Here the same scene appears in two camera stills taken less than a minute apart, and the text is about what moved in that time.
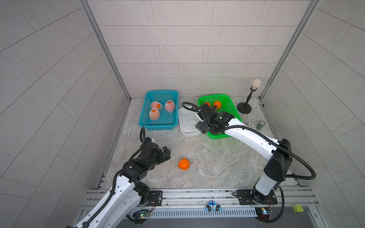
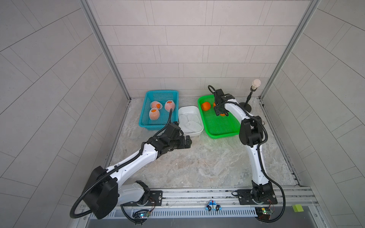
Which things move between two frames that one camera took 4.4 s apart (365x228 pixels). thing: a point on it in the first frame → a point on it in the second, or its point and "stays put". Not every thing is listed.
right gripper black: [201, 127] → [217, 110]
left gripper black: [162, 157] → [182, 144]
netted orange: [154, 114] stays put
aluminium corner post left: [98, 31] stays put
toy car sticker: [213, 205] stays put
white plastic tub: [187, 120] stays put
